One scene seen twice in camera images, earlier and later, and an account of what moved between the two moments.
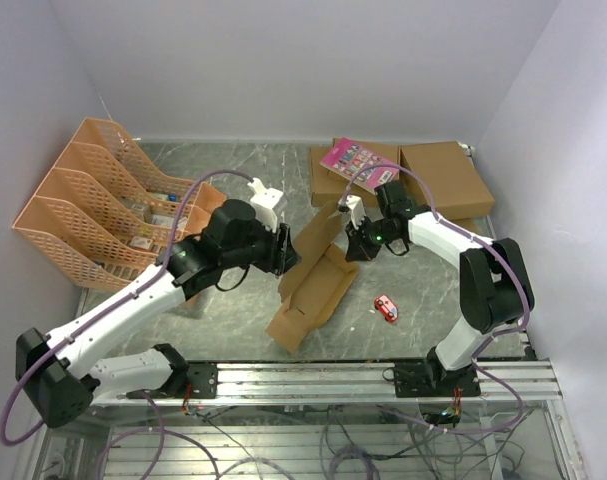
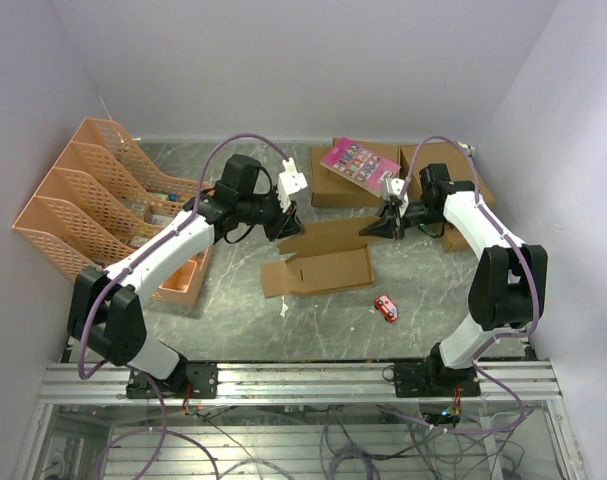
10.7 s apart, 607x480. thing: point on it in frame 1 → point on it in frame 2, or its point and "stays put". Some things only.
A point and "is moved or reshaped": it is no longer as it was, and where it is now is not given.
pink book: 345,157 stays put
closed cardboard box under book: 328,188 stays put
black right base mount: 416,380 stays put
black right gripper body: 371,233 → 399,221
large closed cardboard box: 456,183 stays put
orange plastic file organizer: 102,218 stays put
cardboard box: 314,285 is moved or reshaped
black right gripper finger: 357,250 → 383,230
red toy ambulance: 386,308 stays put
